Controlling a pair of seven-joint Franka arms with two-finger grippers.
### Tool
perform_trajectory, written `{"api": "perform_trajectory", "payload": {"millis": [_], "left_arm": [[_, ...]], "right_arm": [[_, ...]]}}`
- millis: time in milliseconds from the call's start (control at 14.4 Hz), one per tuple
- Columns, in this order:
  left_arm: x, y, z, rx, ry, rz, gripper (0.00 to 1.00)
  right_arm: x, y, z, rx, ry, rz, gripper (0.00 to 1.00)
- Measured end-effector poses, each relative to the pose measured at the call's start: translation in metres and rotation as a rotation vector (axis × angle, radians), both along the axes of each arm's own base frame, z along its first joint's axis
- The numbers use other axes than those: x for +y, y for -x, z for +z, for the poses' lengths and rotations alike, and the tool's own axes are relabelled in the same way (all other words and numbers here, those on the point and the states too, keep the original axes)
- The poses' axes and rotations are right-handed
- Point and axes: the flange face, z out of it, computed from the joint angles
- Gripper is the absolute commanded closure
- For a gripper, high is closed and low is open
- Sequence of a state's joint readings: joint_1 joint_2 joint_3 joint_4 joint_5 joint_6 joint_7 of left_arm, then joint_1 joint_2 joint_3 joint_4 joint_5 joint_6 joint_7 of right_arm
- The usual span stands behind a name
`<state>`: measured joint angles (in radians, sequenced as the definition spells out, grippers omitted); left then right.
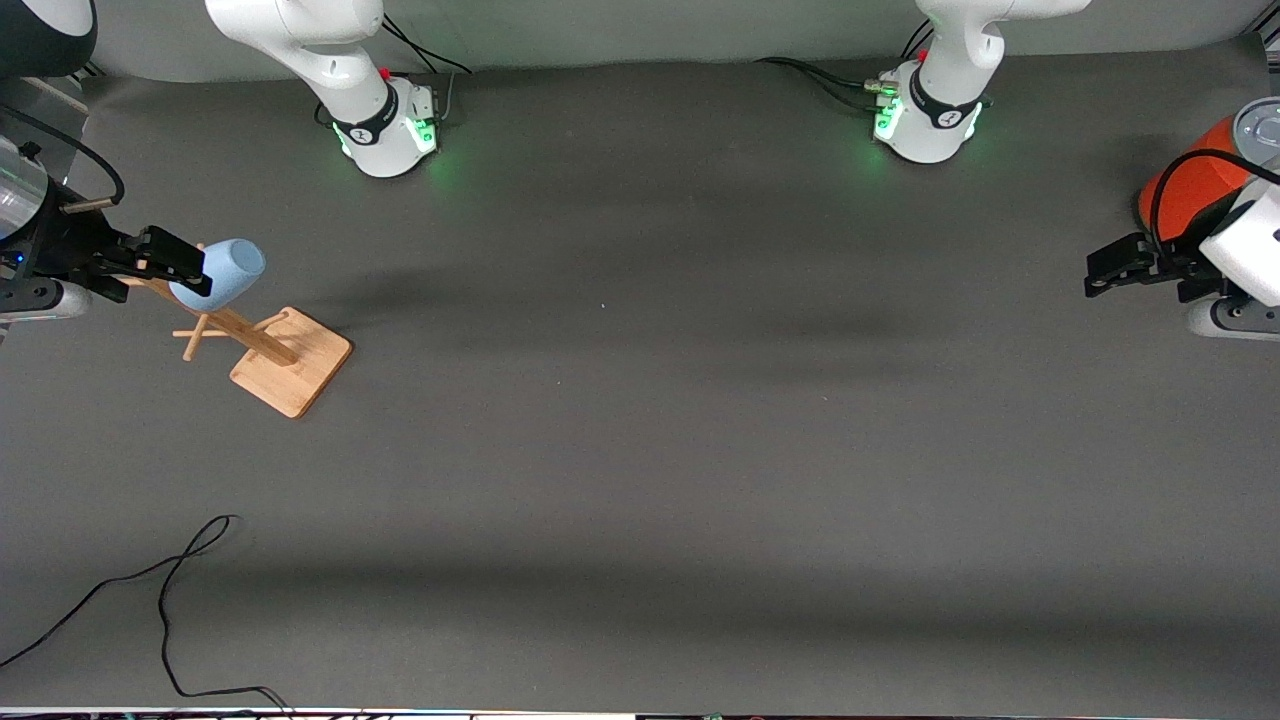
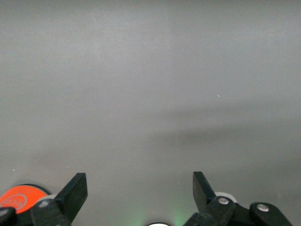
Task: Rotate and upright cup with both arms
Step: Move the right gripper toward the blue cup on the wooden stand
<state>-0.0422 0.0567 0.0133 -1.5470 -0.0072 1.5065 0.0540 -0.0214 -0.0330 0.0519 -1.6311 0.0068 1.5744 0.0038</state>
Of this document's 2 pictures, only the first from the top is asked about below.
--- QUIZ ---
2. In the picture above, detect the orange drink can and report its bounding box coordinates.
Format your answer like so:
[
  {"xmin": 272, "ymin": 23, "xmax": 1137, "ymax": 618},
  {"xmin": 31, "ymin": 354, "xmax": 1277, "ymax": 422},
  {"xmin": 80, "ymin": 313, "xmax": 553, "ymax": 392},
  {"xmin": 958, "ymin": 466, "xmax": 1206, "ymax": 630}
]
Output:
[{"xmin": 1137, "ymin": 97, "xmax": 1280, "ymax": 241}]

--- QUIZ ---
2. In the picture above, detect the dark grey table mat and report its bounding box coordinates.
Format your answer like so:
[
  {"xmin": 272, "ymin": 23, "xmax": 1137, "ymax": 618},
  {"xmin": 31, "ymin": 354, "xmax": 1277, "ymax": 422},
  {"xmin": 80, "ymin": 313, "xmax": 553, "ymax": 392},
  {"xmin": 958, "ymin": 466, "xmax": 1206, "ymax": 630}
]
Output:
[{"xmin": 0, "ymin": 35, "xmax": 1280, "ymax": 713}]

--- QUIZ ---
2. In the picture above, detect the light blue plastic cup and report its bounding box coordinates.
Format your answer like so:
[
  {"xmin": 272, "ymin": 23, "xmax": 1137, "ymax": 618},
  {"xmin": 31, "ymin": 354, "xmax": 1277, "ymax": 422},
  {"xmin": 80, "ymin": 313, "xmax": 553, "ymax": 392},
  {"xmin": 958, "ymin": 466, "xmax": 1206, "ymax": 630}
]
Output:
[{"xmin": 168, "ymin": 238, "xmax": 267, "ymax": 314}]

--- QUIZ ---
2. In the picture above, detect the thin black table cable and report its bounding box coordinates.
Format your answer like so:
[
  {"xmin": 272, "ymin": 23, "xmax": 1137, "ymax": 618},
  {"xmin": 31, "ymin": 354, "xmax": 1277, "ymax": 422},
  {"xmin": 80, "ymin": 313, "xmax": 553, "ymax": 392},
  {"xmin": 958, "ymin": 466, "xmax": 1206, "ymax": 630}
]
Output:
[{"xmin": 0, "ymin": 515, "xmax": 296, "ymax": 716}]

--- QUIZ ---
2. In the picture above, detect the wooden cup stand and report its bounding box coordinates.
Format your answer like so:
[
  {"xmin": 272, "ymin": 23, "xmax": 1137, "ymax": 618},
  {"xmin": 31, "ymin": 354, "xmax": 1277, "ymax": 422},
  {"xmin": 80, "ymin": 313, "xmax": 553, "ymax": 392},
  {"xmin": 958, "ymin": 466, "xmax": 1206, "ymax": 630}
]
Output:
[{"xmin": 118, "ymin": 275, "xmax": 354, "ymax": 419}]

